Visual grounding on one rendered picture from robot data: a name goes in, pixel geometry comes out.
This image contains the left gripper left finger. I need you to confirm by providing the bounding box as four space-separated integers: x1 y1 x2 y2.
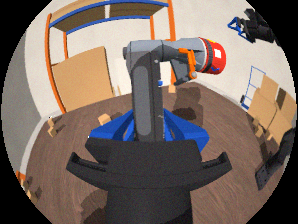
89 109 135 141

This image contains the small tan block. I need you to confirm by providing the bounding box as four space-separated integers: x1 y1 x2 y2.
254 125 263 137
48 126 57 137
253 116 260 126
48 118 54 127
99 114 111 125
169 85 175 92
27 189 38 203
265 129 273 140
21 179 29 189

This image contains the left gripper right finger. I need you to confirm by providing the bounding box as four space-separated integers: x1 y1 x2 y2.
163 108 209 152

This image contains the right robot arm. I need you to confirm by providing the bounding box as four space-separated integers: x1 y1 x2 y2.
244 8 296 191

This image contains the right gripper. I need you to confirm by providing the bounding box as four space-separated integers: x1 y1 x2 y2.
228 17 262 44

